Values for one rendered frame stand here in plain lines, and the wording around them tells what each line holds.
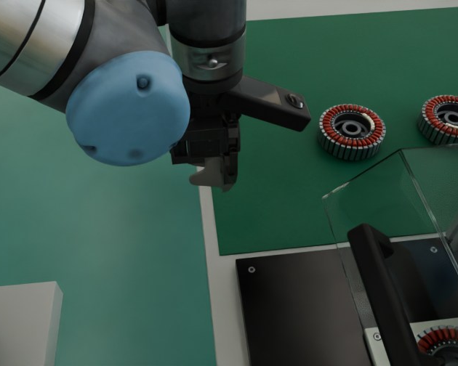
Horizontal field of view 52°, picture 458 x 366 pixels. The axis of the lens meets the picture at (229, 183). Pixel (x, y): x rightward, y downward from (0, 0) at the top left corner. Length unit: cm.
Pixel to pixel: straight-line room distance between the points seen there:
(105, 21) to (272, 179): 53
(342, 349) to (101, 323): 100
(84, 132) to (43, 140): 175
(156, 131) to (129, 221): 139
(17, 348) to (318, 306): 39
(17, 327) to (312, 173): 49
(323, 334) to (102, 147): 42
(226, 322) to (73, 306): 96
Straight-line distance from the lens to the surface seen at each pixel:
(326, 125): 82
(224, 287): 67
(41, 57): 28
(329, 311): 64
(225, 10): 44
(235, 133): 53
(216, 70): 47
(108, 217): 170
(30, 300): 71
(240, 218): 73
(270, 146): 83
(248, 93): 52
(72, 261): 164
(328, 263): 67
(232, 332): 64
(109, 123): 28
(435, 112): 91
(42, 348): 68
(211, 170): 59
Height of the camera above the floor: 134
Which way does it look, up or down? 50 degrees down
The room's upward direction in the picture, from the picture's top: straight up
